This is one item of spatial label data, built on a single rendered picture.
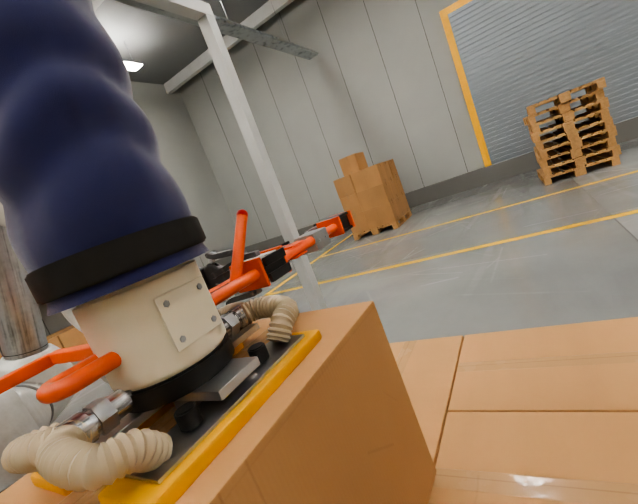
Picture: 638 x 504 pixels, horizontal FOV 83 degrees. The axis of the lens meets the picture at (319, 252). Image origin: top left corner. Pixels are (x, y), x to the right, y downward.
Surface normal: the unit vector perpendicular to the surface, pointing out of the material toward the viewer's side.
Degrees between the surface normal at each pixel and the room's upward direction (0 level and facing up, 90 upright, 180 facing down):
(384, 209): 90
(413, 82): 90
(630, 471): 0
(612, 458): 0
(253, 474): 90
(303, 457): 90
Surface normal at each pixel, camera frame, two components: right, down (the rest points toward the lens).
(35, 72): 0.13, -0.28
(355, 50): -0.45, 0.30
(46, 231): -0.20, 0.13
